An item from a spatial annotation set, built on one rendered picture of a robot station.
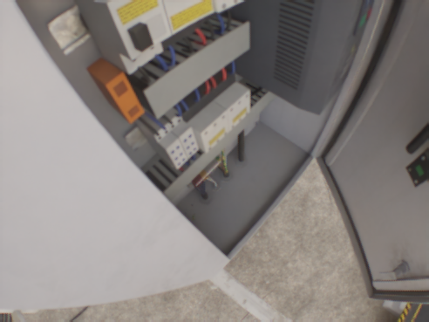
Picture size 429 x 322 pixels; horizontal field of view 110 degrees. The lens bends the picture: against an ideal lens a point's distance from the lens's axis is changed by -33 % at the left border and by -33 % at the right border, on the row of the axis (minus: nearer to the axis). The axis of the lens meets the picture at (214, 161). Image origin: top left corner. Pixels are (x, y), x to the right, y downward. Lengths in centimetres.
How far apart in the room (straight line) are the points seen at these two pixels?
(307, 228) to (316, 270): 23
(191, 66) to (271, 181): 40
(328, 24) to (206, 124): 17
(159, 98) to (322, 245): 115
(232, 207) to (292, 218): 73
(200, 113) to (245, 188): 32
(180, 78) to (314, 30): 14
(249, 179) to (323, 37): 41
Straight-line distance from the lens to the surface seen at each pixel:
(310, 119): 53
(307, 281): 122
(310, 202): 128
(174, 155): 26
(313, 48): 25
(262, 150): 60
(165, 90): 21
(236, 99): 28
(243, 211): 54
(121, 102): 20
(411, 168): 32
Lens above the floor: 117
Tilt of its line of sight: 62 degrees down
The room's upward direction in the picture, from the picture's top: 13 degrees counter-clockwise
